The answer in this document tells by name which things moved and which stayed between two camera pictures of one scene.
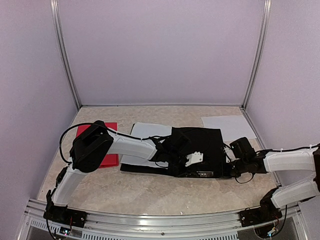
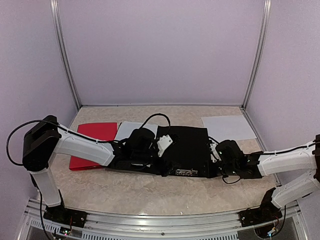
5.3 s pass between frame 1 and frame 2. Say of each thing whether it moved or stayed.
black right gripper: moved
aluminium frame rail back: stayed
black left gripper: moved
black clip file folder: moved
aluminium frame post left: stayed
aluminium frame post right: stayed
